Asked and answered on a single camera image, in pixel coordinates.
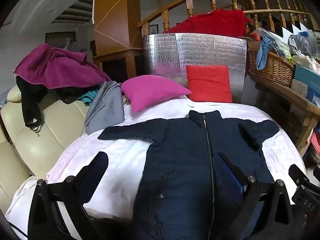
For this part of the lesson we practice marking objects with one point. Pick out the wooden stair railing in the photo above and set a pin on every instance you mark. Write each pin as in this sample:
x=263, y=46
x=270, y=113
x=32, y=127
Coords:
x=190, y=8

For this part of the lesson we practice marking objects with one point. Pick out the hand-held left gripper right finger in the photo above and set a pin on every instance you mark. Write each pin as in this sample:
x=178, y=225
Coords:
x=228, y=175

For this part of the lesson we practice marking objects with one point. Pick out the magenta fleece garment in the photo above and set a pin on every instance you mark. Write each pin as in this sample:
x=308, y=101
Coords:
x=55, y=67

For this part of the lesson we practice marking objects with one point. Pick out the white pink blanket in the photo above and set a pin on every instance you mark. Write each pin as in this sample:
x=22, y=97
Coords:
x=120, y=155

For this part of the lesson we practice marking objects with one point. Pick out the wooden column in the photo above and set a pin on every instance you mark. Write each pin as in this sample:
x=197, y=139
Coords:
x=112, y=17

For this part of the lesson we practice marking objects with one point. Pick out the grey garment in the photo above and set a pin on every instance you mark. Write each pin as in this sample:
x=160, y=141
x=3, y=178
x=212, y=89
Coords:
x=105, y=105

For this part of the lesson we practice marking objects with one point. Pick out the cream leather sofa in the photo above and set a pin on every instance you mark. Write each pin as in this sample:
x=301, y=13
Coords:
x=55, y=135

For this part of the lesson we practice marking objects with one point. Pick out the silver foil insulation board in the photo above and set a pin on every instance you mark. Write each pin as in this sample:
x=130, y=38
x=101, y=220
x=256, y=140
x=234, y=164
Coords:
x=200, y=50

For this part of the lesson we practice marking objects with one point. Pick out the blue cardboard box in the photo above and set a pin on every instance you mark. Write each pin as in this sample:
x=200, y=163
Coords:
x=306, y=76

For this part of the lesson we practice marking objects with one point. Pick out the teal garment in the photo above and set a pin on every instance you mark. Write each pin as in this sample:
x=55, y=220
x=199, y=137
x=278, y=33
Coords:
x=87, y=98

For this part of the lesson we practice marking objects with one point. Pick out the navy zip jacket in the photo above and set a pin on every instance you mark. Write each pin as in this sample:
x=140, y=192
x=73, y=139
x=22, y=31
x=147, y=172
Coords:
x=175, y=167

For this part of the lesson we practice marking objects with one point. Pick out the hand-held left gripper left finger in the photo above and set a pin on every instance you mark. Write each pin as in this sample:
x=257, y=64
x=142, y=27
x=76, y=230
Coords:
x=98, y=165

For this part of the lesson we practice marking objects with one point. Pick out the cream plastic bag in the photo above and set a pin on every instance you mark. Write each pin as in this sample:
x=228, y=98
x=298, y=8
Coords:
x=305, y=61

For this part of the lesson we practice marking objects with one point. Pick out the red cloth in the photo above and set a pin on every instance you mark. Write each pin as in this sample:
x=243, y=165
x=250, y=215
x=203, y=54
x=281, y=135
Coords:
x=212, y=22

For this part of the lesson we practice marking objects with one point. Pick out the yellow green item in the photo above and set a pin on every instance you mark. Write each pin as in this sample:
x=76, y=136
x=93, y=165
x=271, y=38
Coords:
x=285, y=52

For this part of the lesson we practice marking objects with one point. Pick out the wicker basket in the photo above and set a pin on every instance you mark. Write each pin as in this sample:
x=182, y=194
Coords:
x=275, y=67

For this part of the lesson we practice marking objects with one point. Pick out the blue cloth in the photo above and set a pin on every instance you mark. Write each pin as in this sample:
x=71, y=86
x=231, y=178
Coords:
x=262, y=55

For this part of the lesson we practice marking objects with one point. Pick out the black garment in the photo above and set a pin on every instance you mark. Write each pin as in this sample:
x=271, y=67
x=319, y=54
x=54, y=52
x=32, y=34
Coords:
x=30, y=97

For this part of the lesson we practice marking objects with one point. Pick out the magenta pillow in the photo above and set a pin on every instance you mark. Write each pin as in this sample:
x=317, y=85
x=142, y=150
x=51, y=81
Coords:
x=150, y=90

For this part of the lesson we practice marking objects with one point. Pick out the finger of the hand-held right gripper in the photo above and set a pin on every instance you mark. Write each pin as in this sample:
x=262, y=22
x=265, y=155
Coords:
x=298, y=173

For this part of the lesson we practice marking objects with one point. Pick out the red pillow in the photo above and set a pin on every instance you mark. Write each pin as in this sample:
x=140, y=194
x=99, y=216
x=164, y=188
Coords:
x=208, y=82

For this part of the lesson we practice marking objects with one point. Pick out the dark plastic bag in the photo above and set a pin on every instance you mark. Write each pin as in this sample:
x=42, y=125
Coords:
x=298, y=43

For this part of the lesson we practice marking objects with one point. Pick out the coral folded cloth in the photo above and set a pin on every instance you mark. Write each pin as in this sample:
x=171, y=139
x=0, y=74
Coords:
x=315, y=142

